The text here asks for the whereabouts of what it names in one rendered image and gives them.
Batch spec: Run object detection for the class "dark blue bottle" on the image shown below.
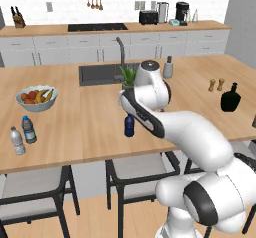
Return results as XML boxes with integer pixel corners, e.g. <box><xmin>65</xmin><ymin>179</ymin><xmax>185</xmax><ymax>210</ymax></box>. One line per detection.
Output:
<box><xmin>124</xmin><ymin>113</ymin><xmax>136</xmax><ymax>138</ymax></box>

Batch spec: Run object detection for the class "green potted plant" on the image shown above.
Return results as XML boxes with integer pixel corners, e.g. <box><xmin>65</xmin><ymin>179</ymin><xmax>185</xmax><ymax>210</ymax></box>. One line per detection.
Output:
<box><xmin>118</xmin><ymin>64</ymin><xmax>139</xmax><ymax>90</ymax></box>

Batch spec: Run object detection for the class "dark grey sink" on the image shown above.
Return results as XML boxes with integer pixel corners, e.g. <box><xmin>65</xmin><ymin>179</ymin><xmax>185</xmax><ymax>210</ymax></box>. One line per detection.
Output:
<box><xmin>78</xmin><ymin>62</ymin><xmax>141</xmax><ymax>87</ymax></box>

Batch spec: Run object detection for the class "dark grey tap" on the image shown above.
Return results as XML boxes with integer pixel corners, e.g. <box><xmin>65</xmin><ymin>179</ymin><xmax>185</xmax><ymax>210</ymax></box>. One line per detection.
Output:
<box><xmin>115</xmin><ymin>36</ymin><xmax>127</xmax><ymax>82</ymax></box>

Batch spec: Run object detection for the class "grey base cupboards run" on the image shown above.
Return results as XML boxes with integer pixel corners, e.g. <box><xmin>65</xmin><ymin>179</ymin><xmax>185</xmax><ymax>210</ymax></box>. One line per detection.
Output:
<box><xmin>0</xmin><ymin>28</ymin><xmax>232</xmax><ymax>68</ymax></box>

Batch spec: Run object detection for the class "black hob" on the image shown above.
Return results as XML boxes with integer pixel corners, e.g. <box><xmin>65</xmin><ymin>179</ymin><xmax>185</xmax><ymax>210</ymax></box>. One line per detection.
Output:
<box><xmin>67</xmin><ymin>22</ymin><xmax>129</xmax><ymax>33</ymax></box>

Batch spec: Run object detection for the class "yellow banana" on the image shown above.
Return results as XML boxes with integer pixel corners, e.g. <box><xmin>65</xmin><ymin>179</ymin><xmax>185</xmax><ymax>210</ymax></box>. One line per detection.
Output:
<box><xmin>35</xmin><ymin>88</ymin><xmax>55</xmax><ymax>104</ymax></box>

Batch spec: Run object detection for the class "white fruit bowl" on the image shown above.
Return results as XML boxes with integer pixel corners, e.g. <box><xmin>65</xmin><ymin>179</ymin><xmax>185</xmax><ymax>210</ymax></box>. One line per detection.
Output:
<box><xmin>15</xmin><ymin>84</ymin><xmax>59</xmax><ymax>113</ymax></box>

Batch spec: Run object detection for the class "black toaster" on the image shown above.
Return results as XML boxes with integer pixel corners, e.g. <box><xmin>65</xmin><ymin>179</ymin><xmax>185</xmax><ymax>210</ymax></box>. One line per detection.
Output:
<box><xmin>138</xmin><ymin>9</ymin><xmax>160</xmax><ymax>26</ymax></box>

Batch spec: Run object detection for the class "red apple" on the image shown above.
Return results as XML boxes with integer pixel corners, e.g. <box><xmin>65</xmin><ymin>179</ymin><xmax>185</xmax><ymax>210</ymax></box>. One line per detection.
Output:
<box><xmin>20</xmin><ymin>90</ymin><xmax>38</xmax><ymax>105</ymax></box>

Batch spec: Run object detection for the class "blue-capped plastic bottle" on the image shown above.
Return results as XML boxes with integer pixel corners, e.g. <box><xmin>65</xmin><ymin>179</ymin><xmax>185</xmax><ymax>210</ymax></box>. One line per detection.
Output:
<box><xmin>21</xmin><ymin>115</ymin><xmax>38</xmax><ymax>145</ymax></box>

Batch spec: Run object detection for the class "black glass bottle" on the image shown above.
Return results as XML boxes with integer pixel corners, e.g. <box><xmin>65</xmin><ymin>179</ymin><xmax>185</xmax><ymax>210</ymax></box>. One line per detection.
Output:
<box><xmin>220</xmin><ymin>82</ymin><xmax>242</xmax><ymax>113</ymax></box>

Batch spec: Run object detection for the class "black coffee machine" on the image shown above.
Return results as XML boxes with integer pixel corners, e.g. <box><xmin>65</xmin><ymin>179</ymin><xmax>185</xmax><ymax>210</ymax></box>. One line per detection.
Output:
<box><xmin>174</xmin><ymin>1</ymin><xmax>191</xmax><ymax>27</ymax></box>

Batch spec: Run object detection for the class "clear grey plastic bottle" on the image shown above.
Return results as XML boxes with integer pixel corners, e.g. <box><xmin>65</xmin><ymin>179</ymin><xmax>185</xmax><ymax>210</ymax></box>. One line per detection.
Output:
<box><xmin>9</xmin><ymin>126</ymin><xmax>27</xmax><ymax>156</ymax></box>

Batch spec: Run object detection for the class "wooden knife block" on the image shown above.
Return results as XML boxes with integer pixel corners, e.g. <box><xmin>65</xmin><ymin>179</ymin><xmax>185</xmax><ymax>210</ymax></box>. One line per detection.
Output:
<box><xmin>10</xmin><ymin>5</ymin><xmax>27</xmax><ymax>29</ymax></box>

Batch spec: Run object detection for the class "rail with hanging wooden tools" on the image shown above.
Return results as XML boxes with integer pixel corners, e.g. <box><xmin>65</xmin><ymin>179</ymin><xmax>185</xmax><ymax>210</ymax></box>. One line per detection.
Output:
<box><xmin>82</xmin><ymin>0</ymin><xmax>106</xmax><ymax>12</ymax></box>

